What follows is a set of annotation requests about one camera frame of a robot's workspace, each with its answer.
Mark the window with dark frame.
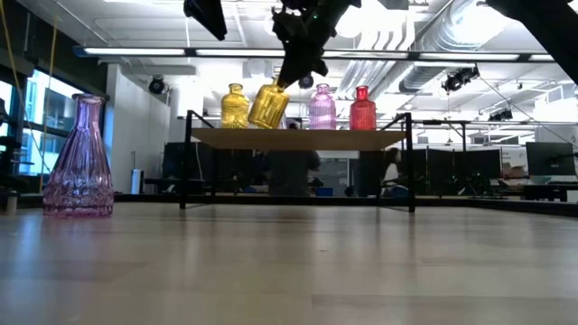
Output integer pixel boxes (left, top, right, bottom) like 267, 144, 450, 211
0, 67, 109, 190

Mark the long ceiling light rail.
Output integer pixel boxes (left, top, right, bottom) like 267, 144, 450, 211
71, 44, 556, 64

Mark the wooden shelf with black legs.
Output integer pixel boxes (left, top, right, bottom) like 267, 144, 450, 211
179, 109, 416, 214

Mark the small red glass bottle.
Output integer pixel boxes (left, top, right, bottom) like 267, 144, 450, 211
349, 85, 378, 132

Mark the purple ribbed glass bottle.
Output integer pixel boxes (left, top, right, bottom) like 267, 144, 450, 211
308, 82, 338, 131

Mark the silver ventilation duct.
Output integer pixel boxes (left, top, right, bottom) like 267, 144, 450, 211
396, 0, 509, 95

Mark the person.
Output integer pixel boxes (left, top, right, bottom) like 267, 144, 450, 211
265, 121, 322, 198
382, 147, 403, 190

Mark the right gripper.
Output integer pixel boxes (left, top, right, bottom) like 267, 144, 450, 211
272, 0, 362, 89

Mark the black computer monitor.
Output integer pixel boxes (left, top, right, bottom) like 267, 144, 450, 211
526, 142, 577, 177

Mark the large yellow ribbed glass jar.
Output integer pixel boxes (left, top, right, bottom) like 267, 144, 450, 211
247, 83, 291, 131

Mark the small yellow glass bottle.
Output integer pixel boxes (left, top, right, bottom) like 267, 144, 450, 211
220, 82, 252, 129

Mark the yellow hanging cord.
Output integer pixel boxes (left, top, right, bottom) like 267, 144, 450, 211
0, 0, 60, 193

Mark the white cylindrical bin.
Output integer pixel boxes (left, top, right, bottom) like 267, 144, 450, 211
130, 169, 145, 195

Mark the purple conical glass vase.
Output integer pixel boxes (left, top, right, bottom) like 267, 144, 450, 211
42, 93, 115, 218

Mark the black background desk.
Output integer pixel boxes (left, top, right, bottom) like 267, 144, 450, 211
489, 178, 578, 203

